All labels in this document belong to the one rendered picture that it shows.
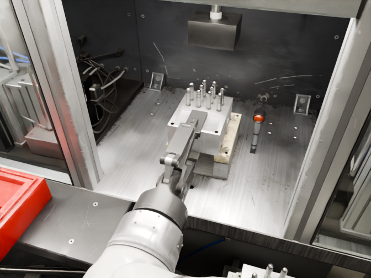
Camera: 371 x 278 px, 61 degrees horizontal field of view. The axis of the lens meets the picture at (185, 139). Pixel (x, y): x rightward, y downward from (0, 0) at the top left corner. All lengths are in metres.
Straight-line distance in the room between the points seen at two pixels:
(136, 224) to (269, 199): 0.32
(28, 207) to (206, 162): 0.36
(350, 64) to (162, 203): 0.27
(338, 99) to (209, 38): 0.27
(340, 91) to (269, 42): 0.46
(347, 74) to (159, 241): 0.28
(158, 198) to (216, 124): 0.20
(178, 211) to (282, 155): 0.38
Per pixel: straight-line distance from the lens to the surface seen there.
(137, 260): 0.38
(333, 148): 0.45
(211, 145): 0.56
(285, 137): 0.80
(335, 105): 0.41
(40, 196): 0.65
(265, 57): 0.86
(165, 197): 0.43
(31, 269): 0.72
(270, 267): 0.51
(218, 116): 0.58
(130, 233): 0.40
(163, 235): 0.40
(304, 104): 0.91
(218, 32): 0.58
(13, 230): 0.63
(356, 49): 0.38
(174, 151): 0.45
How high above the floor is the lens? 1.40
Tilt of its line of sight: 40 degrees down
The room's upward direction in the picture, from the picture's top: straight up
